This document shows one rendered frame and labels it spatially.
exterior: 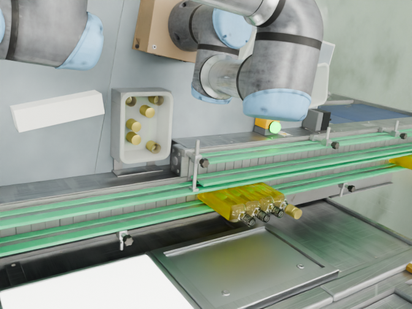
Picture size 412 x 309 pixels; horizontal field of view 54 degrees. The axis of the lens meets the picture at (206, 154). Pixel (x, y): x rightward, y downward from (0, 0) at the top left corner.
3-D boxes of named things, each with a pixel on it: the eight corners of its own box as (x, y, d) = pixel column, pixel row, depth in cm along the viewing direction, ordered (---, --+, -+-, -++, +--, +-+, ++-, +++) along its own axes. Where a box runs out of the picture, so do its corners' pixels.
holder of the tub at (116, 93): (110, 171, 134) (119, 179, 128) (111, 87, 126) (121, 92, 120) (156, 165, 144) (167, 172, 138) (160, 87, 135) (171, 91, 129)
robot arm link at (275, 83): (232, 52, 119) (336, 43, 68) (223, 103, 122) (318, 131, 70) (192, 45, 116) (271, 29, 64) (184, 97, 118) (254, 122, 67)
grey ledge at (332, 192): (232, 206, 166) (250, 218, 157) (235, 186, 163) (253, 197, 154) (374, 176, 218) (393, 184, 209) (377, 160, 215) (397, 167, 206)
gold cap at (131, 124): (125, 118, 129) (131, 122, 126) (135, 118, 131) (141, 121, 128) (125, 129, 131) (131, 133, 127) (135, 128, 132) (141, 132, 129)
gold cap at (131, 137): (125, 131, 131) (131, 135, 127) (136, 130, 133) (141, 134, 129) (125, 141, 132) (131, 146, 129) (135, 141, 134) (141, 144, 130)
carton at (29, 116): (9, 105, 111) (13, 110, 107) (94, 89, 123) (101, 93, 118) (15, 127, 114) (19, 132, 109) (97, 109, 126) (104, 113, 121)
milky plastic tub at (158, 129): (110, 156, 132) (120, 165, 125) (111, 87, 125) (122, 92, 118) (158, 151, 142) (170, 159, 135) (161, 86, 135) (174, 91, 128)
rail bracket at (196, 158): (178, 183, 134) (198, 197, 125) (182, 133, 129) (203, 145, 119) (186, 181, 136) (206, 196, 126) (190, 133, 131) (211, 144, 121)
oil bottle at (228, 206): (197, 198, 141) (233, 225, 125) (198, 183, 140) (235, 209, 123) (210, 196, 144) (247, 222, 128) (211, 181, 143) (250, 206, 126)
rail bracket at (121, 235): (105, 238, 126) (122, 260, 116) (105, 218, 124) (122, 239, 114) (117, 235, 129) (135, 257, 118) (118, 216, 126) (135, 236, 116)
